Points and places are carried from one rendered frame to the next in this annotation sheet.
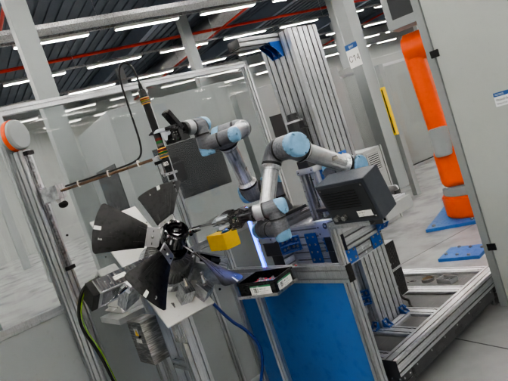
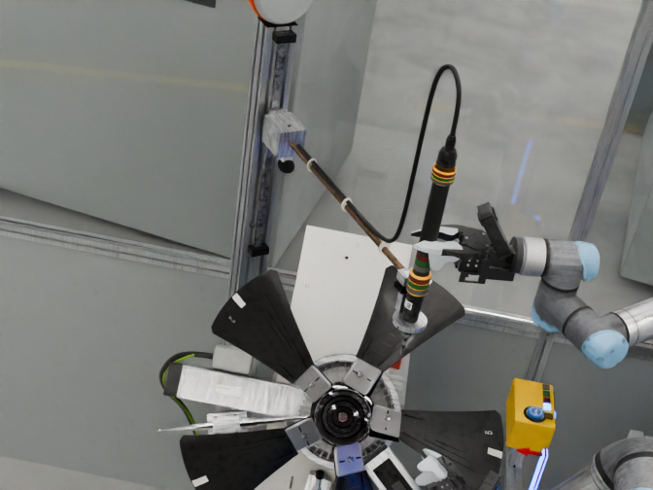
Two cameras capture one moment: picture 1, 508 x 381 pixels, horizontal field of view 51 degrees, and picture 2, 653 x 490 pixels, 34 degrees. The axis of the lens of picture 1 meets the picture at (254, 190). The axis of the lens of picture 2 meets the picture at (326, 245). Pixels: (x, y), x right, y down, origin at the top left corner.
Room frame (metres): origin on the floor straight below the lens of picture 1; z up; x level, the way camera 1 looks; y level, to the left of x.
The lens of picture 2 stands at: (1.04, -0.65, 2.78)
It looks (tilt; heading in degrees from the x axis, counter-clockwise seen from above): 34 degrees down; 41
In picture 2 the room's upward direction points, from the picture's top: 9 degrees clockwise
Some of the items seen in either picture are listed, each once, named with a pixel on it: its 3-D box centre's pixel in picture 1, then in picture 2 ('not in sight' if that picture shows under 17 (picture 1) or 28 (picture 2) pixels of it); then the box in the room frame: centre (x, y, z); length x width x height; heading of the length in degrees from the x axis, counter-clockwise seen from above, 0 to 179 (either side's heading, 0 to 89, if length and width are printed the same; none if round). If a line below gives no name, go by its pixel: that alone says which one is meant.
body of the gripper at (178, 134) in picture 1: (176, 132); (487, 256); (2.56, 0.26, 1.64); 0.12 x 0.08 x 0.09; 139
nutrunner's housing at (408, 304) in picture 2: (156, 131); (428, 239); (2.47, 0.34, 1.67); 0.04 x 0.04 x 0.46
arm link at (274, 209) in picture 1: (274, 208); not in sight; (2.38, -0.06, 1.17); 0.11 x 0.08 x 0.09; 76
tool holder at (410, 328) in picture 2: (165, 165); (410, 300); (2.47, 0.35, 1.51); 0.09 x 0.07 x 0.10; 74
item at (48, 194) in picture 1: (52, 193); (283, 133); (2.64, 0.94, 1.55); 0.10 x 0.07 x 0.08; 74
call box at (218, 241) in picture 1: (224, 240); (529, 417); (2.92, 0.24, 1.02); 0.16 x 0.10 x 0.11; 39
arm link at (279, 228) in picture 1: (278, 228); not in sight; (2.40, -0.05, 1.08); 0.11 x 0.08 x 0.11; 37
